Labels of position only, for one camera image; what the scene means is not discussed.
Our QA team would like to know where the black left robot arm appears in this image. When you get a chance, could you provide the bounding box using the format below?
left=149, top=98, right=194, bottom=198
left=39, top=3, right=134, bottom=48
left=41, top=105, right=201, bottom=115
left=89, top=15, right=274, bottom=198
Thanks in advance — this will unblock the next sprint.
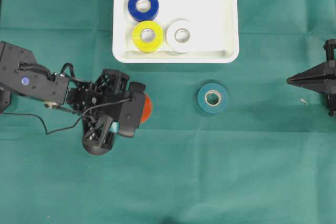
left=1, top=41, right=129, bottom=155

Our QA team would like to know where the white plastic case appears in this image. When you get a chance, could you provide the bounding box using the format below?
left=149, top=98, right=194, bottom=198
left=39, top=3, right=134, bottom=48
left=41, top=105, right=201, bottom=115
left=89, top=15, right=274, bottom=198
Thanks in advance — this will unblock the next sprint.
left=112, top=0, right=239, bottom=63

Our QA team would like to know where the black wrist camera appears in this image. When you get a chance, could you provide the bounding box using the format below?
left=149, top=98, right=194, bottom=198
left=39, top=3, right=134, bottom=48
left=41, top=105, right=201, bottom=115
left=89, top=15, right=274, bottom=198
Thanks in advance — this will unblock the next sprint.
left=101, top=81, right=146, bottom=138

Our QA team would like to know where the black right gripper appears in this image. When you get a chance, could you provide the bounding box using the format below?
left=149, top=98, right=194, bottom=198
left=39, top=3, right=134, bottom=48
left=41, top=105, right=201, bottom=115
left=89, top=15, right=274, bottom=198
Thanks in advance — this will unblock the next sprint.
left=286, top=39, right=336, bottom=117

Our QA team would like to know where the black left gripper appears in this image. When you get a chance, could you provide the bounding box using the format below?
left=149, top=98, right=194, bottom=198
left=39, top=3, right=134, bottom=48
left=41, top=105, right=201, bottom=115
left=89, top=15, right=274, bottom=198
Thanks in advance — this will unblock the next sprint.
left=66, top=69, right=130, bottom=141

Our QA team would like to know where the orange tape roll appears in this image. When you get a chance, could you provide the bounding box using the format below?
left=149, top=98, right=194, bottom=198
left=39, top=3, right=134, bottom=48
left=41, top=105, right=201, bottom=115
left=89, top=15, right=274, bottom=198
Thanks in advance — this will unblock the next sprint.
left=140, top=94, right=153, bottom=124

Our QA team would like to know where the thin black cable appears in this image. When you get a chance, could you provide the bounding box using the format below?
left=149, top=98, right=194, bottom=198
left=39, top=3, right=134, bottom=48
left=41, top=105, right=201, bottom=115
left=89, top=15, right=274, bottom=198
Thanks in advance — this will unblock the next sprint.
left=0, top=98, right=132, bottom=135

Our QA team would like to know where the blue tape roll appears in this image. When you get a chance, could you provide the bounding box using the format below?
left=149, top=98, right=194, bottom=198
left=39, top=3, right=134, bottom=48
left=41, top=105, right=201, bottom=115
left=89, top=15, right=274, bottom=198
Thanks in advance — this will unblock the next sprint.
left=128, top=0, right=159, bottom=22

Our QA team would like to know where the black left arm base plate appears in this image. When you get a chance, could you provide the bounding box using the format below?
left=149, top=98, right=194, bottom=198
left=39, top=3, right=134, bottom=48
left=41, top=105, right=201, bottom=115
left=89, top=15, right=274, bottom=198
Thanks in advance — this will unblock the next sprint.
left=0, top=88, right=12, bottom=113

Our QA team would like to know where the yellow tape roll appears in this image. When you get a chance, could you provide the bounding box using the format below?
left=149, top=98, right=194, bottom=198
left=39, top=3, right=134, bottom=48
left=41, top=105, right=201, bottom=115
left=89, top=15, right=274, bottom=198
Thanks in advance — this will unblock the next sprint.
left=132, top=20, right=164, bottom=53

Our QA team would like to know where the green tape roll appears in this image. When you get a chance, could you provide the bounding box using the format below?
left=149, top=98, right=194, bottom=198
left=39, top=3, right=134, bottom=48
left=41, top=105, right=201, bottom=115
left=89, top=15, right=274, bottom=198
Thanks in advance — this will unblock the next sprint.
left=197, top=83, right=228, bottom=114

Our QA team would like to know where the black tape roll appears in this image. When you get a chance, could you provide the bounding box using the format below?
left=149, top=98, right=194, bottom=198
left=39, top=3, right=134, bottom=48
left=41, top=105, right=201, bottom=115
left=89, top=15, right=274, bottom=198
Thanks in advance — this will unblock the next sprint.
left=82, top=130, right=114, bottom=155

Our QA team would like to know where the white tape roll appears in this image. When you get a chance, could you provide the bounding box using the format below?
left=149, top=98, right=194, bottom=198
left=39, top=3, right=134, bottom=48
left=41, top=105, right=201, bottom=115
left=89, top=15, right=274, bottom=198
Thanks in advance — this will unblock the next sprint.
left=166, top=20, right=193, bottom=54

